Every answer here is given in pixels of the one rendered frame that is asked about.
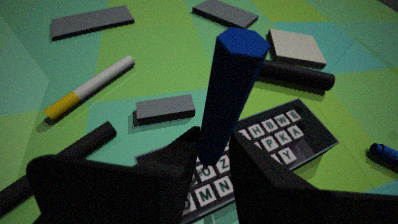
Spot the black keyboard with white keys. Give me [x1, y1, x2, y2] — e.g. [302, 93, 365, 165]
[180, 97, 341, 224]

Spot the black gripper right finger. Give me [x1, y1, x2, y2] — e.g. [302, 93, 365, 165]
[229, 131, 398, 224]

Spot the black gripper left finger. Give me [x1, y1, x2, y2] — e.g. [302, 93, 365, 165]
[26, 126, 201, 224]

